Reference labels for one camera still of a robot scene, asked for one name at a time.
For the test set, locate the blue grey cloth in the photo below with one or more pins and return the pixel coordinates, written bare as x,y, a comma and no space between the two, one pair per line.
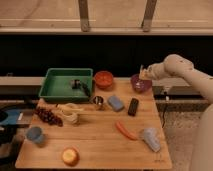
149,136

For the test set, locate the purple bowl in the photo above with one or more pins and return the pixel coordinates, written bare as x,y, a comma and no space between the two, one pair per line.
139,85

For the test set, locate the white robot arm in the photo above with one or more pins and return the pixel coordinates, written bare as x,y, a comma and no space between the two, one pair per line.
175,65

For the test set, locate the bunch of dark grapes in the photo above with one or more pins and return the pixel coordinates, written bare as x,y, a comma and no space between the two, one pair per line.
48,117

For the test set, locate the orange apple toy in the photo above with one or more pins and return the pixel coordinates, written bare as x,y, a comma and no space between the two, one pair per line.
70,156

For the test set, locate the orange carrot toy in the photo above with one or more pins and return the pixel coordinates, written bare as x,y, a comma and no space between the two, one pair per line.
124,131

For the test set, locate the blue sponge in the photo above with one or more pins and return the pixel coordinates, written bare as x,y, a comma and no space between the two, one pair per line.
115,103

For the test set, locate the wooden board table top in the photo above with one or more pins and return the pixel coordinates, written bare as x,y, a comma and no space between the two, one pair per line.
99,144

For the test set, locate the orange bowl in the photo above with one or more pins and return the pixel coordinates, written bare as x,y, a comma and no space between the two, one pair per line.
103,79

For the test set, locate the small metal cup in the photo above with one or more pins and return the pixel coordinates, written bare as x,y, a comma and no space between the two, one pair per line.
98,101

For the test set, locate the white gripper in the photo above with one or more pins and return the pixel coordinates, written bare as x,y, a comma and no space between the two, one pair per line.
156,71

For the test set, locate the blue plastic cup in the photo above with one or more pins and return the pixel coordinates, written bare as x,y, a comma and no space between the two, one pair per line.
35,135

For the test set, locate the black remote block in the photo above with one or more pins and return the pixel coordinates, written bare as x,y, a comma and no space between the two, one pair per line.
133,107

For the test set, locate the blue object at left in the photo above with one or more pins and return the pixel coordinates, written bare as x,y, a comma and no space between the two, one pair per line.
10,117

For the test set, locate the green plastic tray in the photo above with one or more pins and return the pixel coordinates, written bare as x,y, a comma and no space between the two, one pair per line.
56,86

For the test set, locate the black brush in tray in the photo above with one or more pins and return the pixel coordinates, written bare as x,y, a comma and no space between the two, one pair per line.
77,84

